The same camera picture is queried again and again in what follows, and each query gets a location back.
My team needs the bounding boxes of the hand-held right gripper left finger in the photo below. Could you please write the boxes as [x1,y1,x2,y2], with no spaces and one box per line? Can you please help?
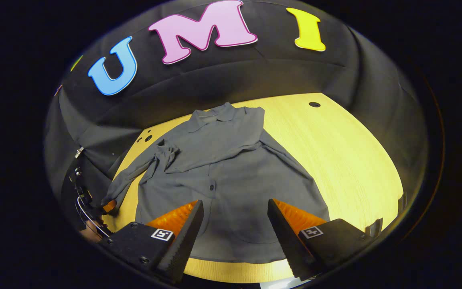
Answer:
[99,199,205,283]

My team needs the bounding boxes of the grey long-sleeved shirt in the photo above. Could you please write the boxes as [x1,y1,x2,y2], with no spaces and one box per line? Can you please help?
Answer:
[101,102,330,264]

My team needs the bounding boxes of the thin white cable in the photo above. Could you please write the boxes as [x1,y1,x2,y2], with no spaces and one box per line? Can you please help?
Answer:
[76,196,112,238]

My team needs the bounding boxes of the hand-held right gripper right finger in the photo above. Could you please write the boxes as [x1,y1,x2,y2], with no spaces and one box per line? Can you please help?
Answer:
[267,199,376,281]

